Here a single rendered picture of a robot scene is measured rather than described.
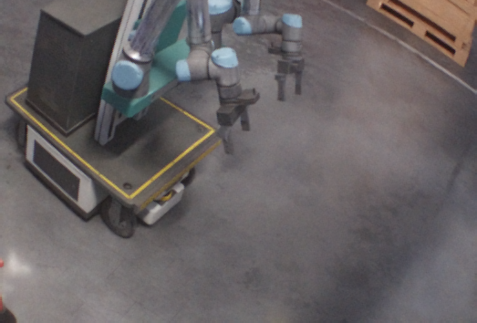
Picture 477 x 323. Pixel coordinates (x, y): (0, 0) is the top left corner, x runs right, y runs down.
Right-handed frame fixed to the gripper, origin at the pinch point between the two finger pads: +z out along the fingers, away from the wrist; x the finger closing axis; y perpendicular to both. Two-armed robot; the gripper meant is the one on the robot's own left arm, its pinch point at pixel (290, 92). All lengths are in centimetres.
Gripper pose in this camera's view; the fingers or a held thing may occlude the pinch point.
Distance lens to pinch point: 252.9
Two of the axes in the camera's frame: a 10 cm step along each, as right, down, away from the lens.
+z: -0.3, 9.5, 3.0
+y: 8.5, 1.9, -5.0
